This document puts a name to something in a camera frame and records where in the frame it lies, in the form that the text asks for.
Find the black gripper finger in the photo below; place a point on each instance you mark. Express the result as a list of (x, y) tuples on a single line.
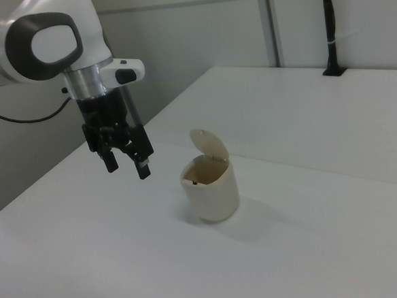
[(141, 153), (110, 162)]

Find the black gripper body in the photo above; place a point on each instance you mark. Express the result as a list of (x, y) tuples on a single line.
[(105, 109)]

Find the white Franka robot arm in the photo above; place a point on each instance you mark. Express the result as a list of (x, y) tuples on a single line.
[(54, 36)]

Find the small white bin with lid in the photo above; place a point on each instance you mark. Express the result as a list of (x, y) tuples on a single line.
[(215, 195)]

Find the black pole with clamp base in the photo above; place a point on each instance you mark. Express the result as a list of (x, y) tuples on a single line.
[(329, 27)]

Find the grey partition frame post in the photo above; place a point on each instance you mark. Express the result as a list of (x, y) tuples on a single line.
[(270, 21)]

